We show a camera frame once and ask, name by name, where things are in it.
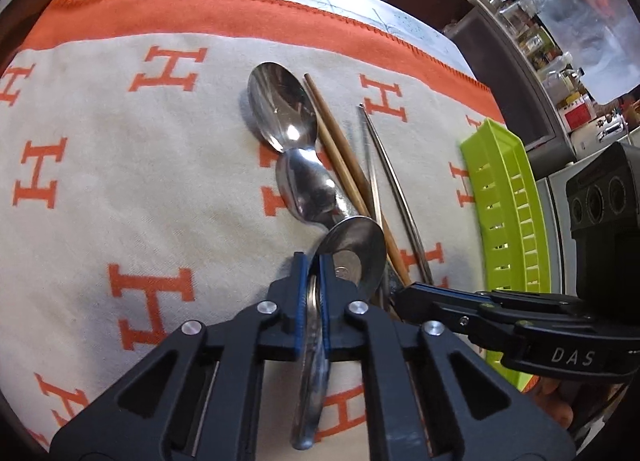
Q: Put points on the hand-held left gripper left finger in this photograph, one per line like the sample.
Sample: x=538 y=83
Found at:
x=301 y=301

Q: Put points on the grey disinfection cabinet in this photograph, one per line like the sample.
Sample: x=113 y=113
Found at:
x=500 y=56

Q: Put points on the green plastic utensil tray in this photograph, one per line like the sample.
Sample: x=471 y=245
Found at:
x=500 y=181

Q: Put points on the metal chopstick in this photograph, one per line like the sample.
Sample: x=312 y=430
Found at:
x=371 y=161
x=395 y=187

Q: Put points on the orange and cream printed blanket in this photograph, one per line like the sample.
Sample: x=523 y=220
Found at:
x=125 y=191

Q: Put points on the grey refrigerator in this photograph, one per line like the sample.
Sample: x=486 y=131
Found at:
x=552 y=221

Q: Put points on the clear plastic sheet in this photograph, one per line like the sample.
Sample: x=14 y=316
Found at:
x=590 y=16

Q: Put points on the person's right hand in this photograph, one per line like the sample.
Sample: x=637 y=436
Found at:
x=552 y=403

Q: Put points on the red box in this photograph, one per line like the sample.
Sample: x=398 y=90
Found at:
x=577 y=111

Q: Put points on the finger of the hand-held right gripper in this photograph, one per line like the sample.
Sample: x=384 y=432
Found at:
x=540 y=306
x=440 y=308

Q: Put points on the large steel spoon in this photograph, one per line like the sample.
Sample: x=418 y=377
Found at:
x=280 y=106

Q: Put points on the glass teapot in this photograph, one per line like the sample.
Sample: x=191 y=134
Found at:
x=515 y=11

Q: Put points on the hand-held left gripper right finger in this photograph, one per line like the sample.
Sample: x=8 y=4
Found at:
x=324 y=301

